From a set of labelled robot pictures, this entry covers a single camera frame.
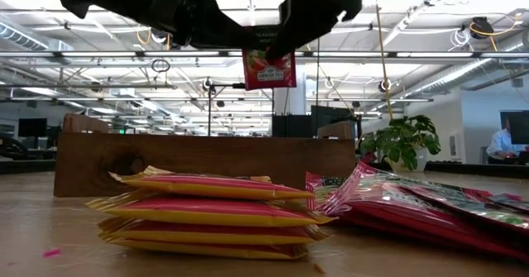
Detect thin black hanging cable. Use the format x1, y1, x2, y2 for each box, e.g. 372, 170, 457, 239
315, 36, 321, 117

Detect yellow hanging cable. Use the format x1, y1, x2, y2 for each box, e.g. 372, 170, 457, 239
372, 0, 394, 122

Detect black ceiling cable reel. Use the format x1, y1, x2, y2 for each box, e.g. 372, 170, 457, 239
150, 31, 183, 51
469, 16, 495, 41

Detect person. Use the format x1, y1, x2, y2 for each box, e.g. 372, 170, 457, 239
485, 117, 522, 165

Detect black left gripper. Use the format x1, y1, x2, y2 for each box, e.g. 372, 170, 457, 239
88, 0, 249, 50

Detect potted green plant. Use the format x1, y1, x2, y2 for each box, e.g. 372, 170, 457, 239
358, 113, 442, 174

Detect small black monitor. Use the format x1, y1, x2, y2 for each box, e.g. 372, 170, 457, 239
17, 118, 48, 138

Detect ribbed silver ventilation duct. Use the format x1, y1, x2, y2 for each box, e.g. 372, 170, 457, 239
0, 20, 74, 53

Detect large silver ventilation duct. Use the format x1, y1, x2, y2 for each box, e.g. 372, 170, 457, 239
407, 55, 529, 98

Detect large black monitor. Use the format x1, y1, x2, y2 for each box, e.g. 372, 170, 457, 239
499, 110, 529, 146

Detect long ceiling light strip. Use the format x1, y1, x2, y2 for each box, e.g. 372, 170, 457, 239
0, 50, 529, 60

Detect black partition screens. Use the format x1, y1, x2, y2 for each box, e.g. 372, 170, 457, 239
271, 105, 356, 140

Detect white building column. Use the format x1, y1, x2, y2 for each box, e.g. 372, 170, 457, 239
274, 74, 307, 117

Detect black rig stand frame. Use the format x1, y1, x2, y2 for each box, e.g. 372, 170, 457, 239
207, 82, 275, 137

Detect wooden tea caddy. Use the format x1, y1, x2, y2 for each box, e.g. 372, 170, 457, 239
53, 113, 357, 198

